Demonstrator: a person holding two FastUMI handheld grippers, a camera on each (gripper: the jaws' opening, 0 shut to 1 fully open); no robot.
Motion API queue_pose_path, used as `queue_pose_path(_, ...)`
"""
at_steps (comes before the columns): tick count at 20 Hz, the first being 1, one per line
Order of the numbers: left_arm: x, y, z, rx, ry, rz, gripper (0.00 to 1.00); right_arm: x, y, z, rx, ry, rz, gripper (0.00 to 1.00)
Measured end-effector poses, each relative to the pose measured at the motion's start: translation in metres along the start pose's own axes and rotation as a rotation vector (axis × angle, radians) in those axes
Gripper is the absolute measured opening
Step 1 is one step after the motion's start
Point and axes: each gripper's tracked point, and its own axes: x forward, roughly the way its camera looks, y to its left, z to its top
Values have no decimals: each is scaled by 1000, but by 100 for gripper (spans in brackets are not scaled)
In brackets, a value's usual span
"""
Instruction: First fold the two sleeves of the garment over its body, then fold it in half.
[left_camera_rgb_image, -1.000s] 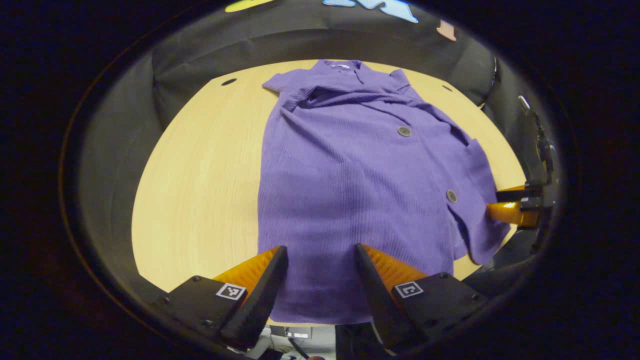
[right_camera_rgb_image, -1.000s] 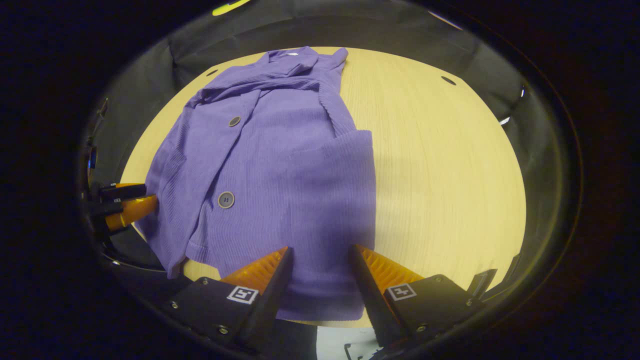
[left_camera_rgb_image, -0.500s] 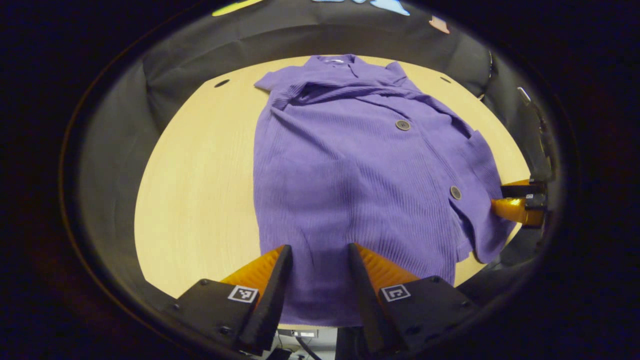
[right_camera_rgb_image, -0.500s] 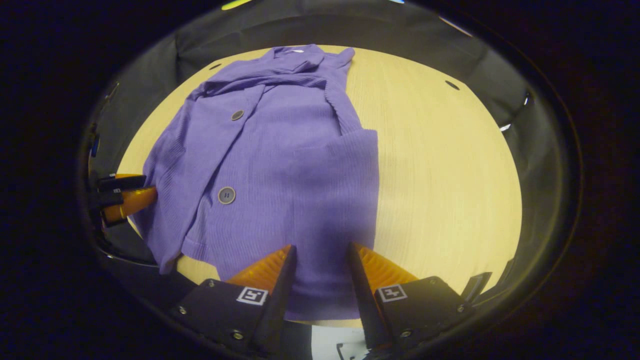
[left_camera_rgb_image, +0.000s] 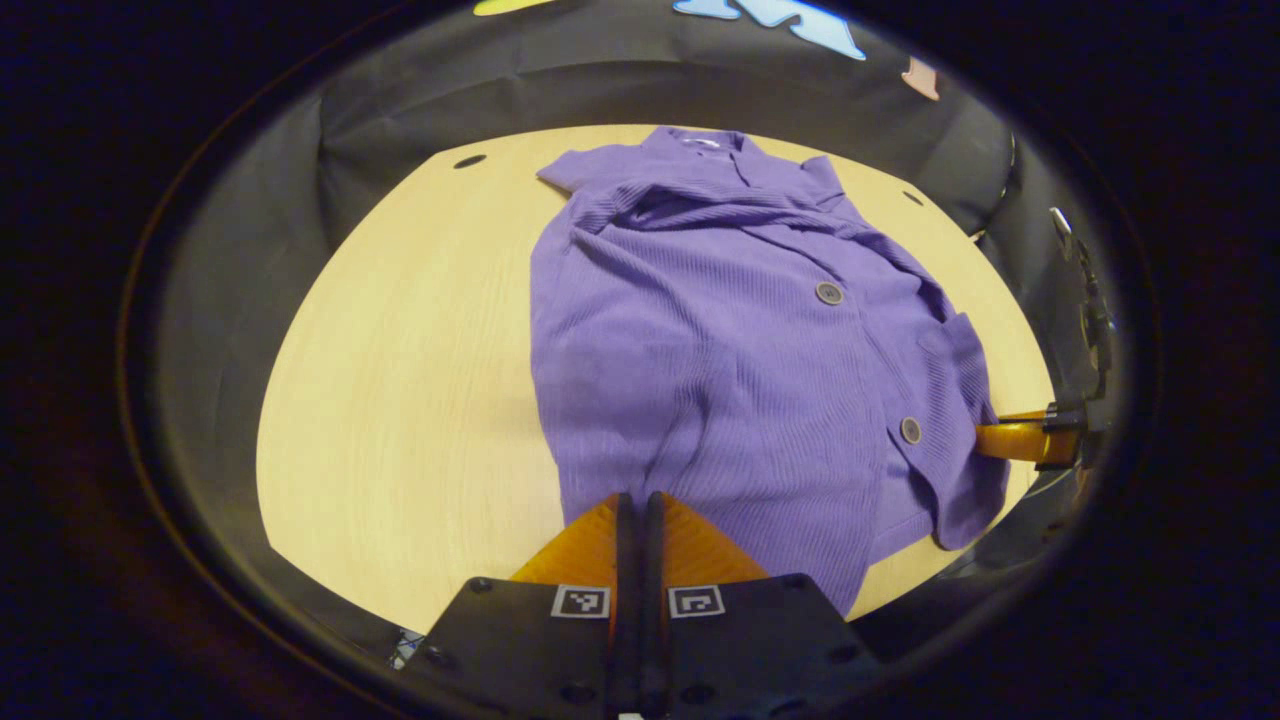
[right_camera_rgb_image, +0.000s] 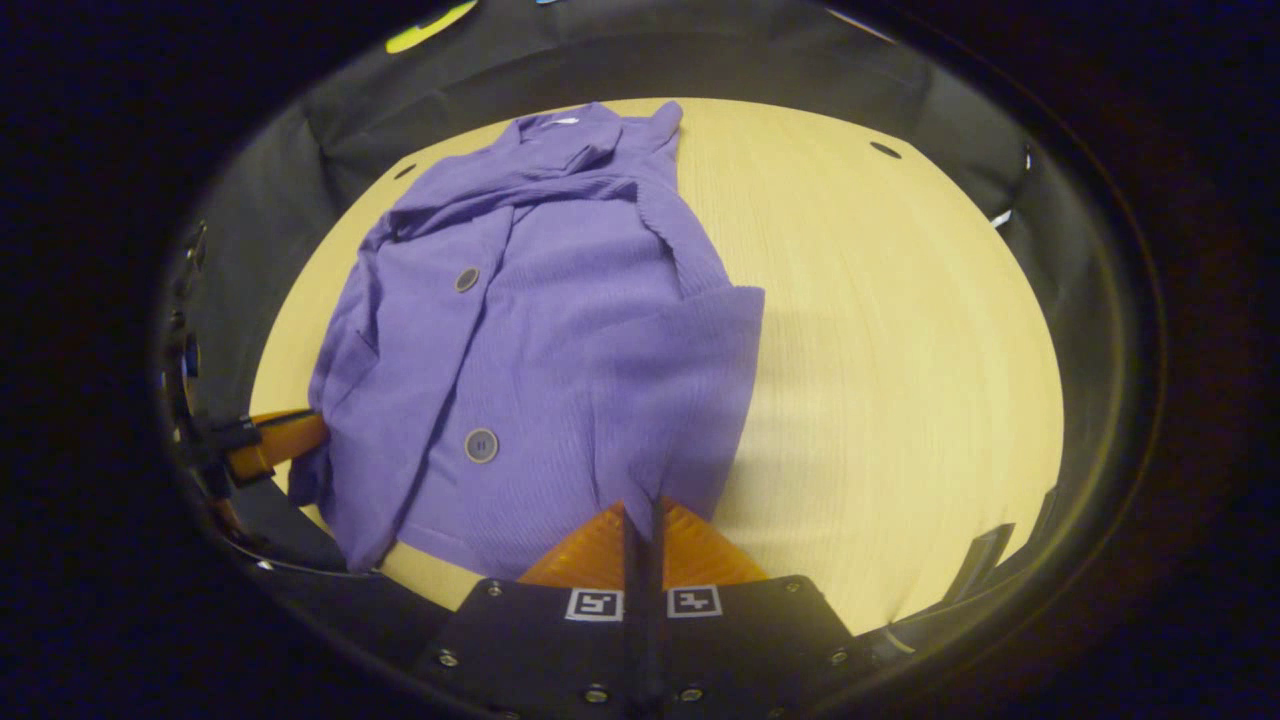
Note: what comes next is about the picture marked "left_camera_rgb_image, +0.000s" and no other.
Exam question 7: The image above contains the purple button-up shirt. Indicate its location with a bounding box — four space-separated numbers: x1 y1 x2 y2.
528 125 1013 619

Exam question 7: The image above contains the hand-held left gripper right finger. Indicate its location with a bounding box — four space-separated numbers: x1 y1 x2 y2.
645 490 881 720

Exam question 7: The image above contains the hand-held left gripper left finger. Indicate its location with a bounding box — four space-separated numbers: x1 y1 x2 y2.
405 490 638 720

